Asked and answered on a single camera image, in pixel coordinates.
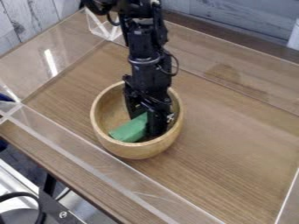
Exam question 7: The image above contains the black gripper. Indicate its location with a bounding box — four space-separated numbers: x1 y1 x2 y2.
122 56 173 138

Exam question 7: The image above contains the green rectangular block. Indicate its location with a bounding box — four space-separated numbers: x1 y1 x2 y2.
108 113 146 143

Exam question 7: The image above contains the brown wooden bowl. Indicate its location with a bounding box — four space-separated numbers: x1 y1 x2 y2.
89 81 184 160

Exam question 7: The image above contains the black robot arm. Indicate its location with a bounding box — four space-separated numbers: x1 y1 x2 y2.
81 0 173 137

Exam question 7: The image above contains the black table leg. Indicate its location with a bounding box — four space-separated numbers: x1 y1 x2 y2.
42 174 57 196

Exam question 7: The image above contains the blue object at edge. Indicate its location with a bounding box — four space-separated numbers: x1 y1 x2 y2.
0 93 14 102

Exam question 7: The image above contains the clear acrylic back wall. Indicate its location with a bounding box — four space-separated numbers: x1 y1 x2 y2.
162 10 299 116

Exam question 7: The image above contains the clear acrylic wall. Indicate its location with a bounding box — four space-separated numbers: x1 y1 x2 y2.
0 101 224 224
0 10 106 102
162 10 299 116

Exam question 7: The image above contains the clear acrylic corner bracket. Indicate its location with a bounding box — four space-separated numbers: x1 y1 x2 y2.
85 9 121 41

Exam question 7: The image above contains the clear acrylic front wall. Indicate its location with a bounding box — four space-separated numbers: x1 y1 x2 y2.
0 101 224 224

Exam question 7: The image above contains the clear acrylic left wall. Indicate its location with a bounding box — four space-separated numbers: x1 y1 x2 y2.
0 10 106 102

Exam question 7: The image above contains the metal bracket with screw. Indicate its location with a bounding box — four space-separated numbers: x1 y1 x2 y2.
38 191 86 224

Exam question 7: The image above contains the black cable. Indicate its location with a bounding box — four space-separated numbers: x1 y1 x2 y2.
0 192 48 224

